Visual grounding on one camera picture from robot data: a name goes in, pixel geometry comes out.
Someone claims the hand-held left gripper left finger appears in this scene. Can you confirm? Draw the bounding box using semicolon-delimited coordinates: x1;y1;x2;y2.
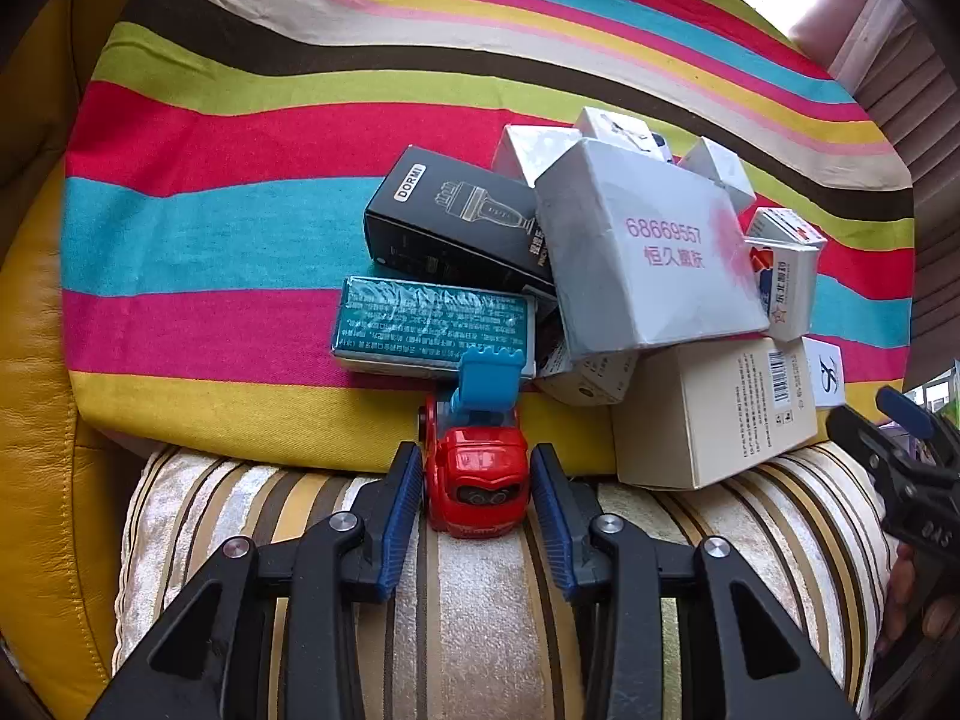
86;441;427;720

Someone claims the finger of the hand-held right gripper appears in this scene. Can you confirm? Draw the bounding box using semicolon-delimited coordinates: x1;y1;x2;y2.
825;403;938;518
876;386;960;458

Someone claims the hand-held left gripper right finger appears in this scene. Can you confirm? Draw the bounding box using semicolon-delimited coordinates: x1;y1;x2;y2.
529;444;860;720

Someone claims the red toy truck blue bucket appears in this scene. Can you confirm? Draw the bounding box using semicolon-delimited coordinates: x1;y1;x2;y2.
416;349;535;541

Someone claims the beige cardboard box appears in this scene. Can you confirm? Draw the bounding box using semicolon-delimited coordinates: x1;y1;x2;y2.
611;336;820;492

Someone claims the teal box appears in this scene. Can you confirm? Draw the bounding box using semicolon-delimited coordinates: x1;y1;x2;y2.
330;276;539;380

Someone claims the person's right hand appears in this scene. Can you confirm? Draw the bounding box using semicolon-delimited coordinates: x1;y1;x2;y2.
874;544;960;653

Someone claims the striped velvet cushion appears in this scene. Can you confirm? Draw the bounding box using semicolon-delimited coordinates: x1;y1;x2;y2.
112;441;901;720

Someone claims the red blue white medicine box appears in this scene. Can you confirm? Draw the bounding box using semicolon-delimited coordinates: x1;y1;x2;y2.
742;206;827;342

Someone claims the large grey box pink print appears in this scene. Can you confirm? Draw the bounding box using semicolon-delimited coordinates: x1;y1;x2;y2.
534;136;772;361

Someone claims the black product box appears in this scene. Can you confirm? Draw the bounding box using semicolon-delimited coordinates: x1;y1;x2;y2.
364;144;557;297

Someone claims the brown patterned curtain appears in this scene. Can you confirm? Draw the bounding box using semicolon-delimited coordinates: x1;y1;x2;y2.
787;0;960;391

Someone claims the white box with drawing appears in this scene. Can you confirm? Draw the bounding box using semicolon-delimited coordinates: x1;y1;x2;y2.
574;106;661;162

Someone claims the colourful striped cloth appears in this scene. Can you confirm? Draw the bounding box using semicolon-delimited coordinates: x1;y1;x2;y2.
64;0;916;477

